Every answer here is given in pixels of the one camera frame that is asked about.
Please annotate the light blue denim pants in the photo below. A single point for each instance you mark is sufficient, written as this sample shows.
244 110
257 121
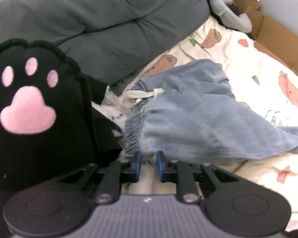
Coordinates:
190 114

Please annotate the dark grey duvet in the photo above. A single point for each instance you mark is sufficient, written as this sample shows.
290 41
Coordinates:
109 39

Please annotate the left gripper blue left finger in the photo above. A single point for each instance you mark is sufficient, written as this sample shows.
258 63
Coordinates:
111 179

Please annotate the cream bear print bedsheet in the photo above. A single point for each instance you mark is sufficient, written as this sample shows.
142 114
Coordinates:
259 82

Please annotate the grey neck pillow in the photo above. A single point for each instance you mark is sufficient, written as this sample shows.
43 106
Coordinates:
230 19

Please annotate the white black spotted fleece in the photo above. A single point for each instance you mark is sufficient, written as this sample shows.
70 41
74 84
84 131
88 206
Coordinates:
109 109

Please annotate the black cat paw plush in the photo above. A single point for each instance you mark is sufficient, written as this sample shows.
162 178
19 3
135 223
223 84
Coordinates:
48 126

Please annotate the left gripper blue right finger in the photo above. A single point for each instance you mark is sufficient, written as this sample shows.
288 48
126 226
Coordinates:
179 173

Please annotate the brown cardboard barrier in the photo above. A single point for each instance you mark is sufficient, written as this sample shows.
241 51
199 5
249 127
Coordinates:
272 37

